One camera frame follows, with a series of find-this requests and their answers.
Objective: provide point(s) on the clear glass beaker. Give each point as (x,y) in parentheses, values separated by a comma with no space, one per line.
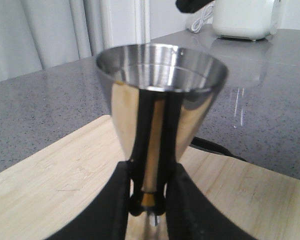
(245,59)

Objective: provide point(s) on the steel double jigger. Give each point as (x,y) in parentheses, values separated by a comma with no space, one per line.
(158,96)

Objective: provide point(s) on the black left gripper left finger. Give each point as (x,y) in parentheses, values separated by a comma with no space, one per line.
(106,217)

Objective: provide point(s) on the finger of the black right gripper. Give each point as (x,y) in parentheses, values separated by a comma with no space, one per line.
(191,6)

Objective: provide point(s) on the grey curtain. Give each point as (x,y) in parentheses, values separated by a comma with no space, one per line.
(40,34)

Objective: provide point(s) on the dark object behind board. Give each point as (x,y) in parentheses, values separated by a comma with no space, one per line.
(211,147)

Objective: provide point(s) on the light wooden cutting board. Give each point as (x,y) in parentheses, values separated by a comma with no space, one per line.
(45,191)

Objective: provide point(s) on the white kitchen appliance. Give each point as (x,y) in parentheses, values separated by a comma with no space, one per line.
(246,19)

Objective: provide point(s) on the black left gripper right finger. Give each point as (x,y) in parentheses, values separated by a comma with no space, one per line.
(192,212)

